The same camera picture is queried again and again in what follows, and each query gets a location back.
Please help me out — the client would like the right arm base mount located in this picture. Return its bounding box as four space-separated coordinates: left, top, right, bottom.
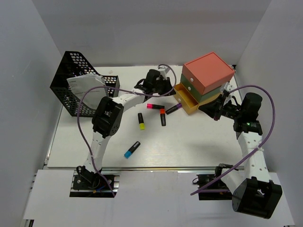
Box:
192 164 232 201

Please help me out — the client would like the yellow bottom drawer box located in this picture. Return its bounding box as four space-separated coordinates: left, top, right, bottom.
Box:
174 83 221 115

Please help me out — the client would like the coral top drawer box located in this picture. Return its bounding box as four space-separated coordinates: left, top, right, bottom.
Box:
182 52 235 95

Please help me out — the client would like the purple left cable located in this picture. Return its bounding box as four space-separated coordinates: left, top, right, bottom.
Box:
77 63 177 198

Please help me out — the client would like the orange black highlighter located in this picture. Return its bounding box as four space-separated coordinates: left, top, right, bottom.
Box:
160 109 166 126

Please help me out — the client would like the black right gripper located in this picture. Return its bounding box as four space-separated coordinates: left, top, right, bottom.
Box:
199 94 244 121

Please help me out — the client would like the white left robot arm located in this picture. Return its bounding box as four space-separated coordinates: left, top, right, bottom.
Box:
83 64 175 189

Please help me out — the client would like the pink black highlighter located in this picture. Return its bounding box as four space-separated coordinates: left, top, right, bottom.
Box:
146 104 165 110

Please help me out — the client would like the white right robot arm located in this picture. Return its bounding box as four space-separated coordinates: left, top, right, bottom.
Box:
199 93 282 219

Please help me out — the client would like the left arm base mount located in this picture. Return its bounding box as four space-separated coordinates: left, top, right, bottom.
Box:
70 166 119 198

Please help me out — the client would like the white safety instruction booklet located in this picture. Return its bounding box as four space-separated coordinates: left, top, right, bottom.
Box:
66 72 110 111

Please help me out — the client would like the blue black highlighter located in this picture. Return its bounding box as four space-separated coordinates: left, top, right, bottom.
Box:
124 141 141 158

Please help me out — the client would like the purple black highlighter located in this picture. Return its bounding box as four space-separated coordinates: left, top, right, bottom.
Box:
165 103 182 114

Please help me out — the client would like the green drawer box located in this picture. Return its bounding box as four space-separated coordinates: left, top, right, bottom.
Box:
180 73 230 102

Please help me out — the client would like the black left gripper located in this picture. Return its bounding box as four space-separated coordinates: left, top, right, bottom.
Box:
152 78 176 97

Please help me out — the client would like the yellow black highlighter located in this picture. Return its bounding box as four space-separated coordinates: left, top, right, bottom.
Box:
138 113 145 130

